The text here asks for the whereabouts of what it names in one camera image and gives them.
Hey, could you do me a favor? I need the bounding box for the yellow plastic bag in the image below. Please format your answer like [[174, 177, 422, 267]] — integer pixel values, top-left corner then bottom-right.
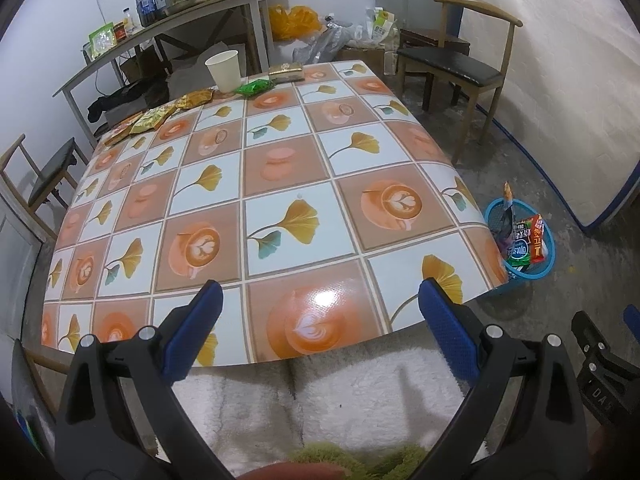
[[269, 5, 323, 41]]

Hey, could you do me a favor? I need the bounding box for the blue snack packet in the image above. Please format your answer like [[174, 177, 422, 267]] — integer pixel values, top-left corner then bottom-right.
[[505, 220, 533, 268]]

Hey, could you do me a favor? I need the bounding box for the wooden chair with grey seat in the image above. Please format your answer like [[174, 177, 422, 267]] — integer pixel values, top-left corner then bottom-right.
[[0, 134, 93, 241]]

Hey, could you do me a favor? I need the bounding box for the pile of clear plastic bags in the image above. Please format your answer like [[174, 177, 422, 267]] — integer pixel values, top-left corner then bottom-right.
[[292, 15, 371, 63]]

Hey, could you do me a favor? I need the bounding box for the white fluffy garment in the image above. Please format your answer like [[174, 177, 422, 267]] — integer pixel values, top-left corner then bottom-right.
[[27, 345, 481, 480]]

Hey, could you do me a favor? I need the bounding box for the yellow green snack packet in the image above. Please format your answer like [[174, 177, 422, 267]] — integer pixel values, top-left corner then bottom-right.
[[131, 106, 178, 135]]

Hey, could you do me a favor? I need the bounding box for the red yellow snack packet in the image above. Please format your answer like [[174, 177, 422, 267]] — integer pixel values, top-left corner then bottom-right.
[[102, 115, 146, 147]]

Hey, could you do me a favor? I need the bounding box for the cream paper cup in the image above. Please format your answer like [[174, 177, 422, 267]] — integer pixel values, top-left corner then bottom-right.
[[205, 50, 243, 93]]

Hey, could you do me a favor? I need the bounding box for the patterned tablecloth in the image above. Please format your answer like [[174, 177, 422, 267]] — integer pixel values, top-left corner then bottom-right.
[[40, 60, 511, 368]]

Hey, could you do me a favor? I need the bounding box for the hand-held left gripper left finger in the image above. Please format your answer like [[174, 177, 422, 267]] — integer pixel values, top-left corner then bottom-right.
[[54, 280, 236, 480]]

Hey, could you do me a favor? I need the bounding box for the plastic water bottle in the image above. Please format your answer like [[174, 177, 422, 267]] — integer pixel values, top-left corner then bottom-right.
[[136, 0, 158, 28]]

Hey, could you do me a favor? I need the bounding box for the black cloth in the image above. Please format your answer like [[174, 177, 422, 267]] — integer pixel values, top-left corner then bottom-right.
[[87, 80, 171, 123]]

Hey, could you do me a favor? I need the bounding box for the gold packet box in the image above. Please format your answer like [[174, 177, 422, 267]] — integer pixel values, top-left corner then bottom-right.
[[268, 62, 306, 82]]

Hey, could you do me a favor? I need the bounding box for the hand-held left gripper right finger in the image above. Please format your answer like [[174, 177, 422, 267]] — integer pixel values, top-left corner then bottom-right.
[[407, 277, 588, 480]]

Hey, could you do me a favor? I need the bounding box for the blue plastic basket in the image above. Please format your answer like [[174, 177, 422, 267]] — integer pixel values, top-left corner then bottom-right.
[[484, 198, 557, 288]]

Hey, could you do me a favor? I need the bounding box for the grey side table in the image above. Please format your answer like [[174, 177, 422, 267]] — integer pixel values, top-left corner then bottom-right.
[[54, 0, 276, 148]]

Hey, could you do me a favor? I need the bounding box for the green white carton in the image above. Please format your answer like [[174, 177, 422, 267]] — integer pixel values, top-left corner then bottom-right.
[[369, 7, 396, 41]]

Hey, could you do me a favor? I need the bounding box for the dark wooden stool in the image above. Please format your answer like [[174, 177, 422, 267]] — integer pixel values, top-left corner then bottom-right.
[[398, 27, 472, 78]]

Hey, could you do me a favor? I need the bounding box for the cardboard box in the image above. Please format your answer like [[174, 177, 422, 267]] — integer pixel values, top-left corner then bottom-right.
[[340, 45, 388, 76]]

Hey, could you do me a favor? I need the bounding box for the wooden chair with black seat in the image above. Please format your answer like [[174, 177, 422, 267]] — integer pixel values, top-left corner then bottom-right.
[[397, 0, 523, 165]]

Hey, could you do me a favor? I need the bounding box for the white mattress with blue edge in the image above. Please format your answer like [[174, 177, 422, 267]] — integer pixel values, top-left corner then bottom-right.
[[457, 0, 640, 233]]

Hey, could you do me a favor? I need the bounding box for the green fluffy cloth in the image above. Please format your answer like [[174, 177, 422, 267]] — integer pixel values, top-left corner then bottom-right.
[[287, 442, 431, 480]]

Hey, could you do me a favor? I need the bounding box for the green food packet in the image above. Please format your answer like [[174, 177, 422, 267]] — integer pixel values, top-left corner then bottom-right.
[[89, 21, 116, 58]]

